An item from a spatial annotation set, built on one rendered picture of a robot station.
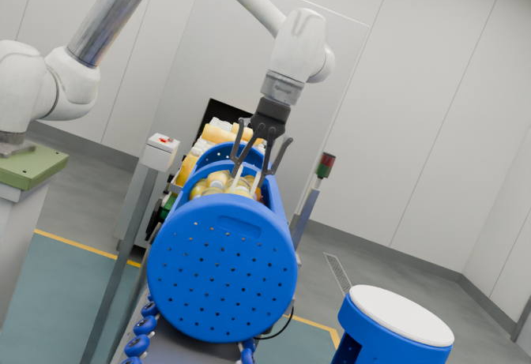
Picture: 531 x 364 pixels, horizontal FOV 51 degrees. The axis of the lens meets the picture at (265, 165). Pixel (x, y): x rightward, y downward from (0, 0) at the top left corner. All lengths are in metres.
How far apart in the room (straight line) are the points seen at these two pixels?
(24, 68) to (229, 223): 0.75
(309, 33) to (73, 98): 0.76
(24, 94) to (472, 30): 5.61
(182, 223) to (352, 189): 5.41
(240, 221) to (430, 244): 5.85
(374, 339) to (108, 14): 1.10
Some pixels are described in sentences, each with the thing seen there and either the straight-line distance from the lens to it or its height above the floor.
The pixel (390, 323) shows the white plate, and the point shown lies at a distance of 1.39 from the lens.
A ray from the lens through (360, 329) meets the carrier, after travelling 1.40.
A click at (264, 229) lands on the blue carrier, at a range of 1.04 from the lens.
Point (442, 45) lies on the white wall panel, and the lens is 6.51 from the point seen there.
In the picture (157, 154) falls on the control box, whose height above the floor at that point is 1.06.
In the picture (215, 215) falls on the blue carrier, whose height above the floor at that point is 1.19.
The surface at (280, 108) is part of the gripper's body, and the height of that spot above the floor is 1.41.
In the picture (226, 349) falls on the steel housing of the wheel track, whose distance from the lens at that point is 1.19.
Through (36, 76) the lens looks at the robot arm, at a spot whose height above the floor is 1.25.
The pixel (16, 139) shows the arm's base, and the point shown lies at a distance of 1.61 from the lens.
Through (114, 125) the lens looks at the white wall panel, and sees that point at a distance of 6.27.
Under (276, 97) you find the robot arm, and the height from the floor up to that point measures 1.43.
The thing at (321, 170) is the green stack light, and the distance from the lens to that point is 2.35.
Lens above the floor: 1.46
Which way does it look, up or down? 8 degrees down
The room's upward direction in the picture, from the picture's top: 21 degrees clockwise
